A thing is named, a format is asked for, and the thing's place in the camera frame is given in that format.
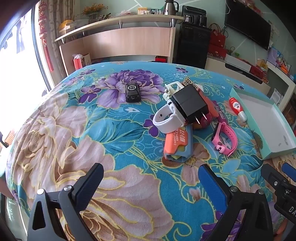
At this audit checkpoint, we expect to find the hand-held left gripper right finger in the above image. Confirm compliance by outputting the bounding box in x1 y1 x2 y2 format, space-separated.
198 164 274 241

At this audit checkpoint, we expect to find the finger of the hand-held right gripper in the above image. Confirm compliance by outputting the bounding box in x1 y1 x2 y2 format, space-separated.
262 163 289 200
282 162 296 183

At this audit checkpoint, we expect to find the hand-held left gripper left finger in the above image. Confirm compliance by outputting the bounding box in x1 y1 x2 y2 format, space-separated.
27 163 104 241

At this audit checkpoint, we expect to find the pink cartoon dog toy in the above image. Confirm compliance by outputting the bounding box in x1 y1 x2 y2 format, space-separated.
211 122 237 158

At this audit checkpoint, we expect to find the orange toy knife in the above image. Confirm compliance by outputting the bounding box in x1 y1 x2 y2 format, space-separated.
163 126 193 164

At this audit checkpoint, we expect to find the teal cardboard box tray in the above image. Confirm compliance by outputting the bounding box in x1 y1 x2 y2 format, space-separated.
230 88 296 160

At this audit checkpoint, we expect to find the white wristband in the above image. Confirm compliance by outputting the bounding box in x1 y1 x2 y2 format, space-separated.
153 102 186 134

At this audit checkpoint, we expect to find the red glue bottle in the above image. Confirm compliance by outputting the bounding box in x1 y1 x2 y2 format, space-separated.
228 96 248 122

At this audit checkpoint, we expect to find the black plug charger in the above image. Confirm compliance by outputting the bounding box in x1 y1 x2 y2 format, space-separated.
171 84 208 124

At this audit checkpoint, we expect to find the black toy car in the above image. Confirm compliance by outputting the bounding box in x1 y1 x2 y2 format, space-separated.
125 82 142 103

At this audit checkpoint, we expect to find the white plastic clip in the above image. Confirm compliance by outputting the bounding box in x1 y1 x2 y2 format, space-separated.
163 82 185 105

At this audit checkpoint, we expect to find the purple tube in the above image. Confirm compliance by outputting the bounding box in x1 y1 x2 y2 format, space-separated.
214 102 229 123

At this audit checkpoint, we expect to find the salmon blue clip holder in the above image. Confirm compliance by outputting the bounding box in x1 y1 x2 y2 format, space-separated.
192 88 220 130

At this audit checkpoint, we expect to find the white desk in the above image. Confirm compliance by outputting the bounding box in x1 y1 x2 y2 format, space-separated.
266 47 296 107

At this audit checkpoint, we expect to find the red flat box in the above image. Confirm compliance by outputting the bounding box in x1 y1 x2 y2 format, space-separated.
250 65 270 80

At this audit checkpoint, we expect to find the cream television stand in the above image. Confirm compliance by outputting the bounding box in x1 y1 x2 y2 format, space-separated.
205 56 271 95

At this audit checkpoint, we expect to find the white flat gift box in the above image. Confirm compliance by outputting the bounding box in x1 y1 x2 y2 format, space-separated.
224 54 251 72

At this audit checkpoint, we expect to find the red paper gift bag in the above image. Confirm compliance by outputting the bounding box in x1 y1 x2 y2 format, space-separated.
72 53 92 71

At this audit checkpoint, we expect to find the red patterned gift box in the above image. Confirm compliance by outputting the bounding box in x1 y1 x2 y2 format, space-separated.
208 44 228 59

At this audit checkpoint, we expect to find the black water dispenser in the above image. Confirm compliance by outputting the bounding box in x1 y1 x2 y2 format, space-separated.
177 5 212 70

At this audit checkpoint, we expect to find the wooden counter shelf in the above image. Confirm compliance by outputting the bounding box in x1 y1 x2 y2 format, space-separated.
54 15 185 76

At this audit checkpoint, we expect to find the red handbag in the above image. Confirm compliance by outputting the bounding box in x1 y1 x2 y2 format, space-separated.
209 23 228 47

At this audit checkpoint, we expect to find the black television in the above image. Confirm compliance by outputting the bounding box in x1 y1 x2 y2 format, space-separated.
225 0 271 50

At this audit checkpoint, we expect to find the red hanging decoration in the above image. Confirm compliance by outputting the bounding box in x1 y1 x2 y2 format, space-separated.
38 0 55 72

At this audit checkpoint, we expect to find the yellow item on shelf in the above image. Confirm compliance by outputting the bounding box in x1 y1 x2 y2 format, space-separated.
58 20 74 33

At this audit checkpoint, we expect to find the yellow flower bouquet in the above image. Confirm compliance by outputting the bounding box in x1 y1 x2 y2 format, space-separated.
82 3 104 24

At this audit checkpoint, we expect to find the steel thermos jug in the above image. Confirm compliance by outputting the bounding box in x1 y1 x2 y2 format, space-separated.
164 0 179 15

